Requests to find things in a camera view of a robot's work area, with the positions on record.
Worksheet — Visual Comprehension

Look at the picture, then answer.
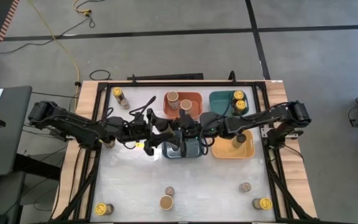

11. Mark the teal green plastic bin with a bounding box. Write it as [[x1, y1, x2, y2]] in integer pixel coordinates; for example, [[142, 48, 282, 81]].
[[208, 90, 249, 118]]

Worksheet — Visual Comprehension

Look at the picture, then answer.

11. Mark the yellow floor cable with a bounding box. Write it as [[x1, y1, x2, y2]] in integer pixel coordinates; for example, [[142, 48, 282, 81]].
[[26, 0, 81, 103]]

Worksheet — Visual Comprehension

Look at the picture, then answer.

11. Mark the slate blue plastic bin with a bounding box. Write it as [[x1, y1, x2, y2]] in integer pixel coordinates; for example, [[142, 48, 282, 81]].
[[161, 136, 204, 159]]

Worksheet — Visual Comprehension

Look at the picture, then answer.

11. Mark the tan-lid furikake glass jar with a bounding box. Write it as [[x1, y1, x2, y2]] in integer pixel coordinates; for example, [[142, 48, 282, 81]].
[[166, 90, 180, 111], [180, 98, 193, 116], [159, 194, 175, 212]]

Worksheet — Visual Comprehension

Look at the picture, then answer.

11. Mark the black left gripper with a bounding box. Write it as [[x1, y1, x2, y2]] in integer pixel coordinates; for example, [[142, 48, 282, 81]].
[[125, 108, 180, 156]]

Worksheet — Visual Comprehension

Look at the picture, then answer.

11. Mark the black coiled cable loop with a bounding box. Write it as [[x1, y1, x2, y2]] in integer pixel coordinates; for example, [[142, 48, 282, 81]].
[[88, 69, 112, 82]]

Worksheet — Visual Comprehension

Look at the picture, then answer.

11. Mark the yellow plastic bin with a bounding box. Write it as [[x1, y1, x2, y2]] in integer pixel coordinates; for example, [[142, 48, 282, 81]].
[[211, 128, 256, 160]]

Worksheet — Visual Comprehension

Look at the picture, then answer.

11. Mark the black flat bar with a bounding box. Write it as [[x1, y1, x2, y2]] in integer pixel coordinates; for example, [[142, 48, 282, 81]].
[[127, 72, 204, 82]]

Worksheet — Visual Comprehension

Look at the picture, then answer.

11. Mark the grey desk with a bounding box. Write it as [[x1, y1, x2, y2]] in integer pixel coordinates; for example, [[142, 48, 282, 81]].
[[0, 85, 33, 179]]

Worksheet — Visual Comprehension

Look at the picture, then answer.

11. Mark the black floor cable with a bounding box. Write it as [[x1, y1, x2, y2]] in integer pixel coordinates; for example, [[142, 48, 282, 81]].
[[0, 17, 96, 55]]

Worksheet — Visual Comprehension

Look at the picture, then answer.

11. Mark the orange plastic bin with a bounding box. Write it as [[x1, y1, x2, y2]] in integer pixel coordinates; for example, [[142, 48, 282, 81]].
[[163, 91, 204, 120]]

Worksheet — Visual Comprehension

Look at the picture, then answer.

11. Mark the black desk leg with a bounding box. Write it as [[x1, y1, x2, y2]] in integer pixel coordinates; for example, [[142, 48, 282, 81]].
[[13, 152, 62, 182]]

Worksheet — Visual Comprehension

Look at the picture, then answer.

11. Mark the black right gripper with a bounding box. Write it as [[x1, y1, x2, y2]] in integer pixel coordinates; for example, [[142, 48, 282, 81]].
[[170, 113, 204, 158]]

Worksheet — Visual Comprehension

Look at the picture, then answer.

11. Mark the yellow plug cord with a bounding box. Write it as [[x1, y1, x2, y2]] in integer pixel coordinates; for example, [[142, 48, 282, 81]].
[[72, 0, 93, 17]]

